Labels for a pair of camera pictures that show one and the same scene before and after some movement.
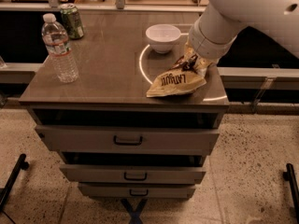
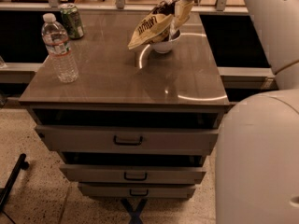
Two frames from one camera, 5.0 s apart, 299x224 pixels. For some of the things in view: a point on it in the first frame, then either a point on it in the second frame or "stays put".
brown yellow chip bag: (186, 77) -> (156, 25)
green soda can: (71, 21) stays put
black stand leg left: (6, 190) stays put
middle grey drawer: (98, 174) stays put
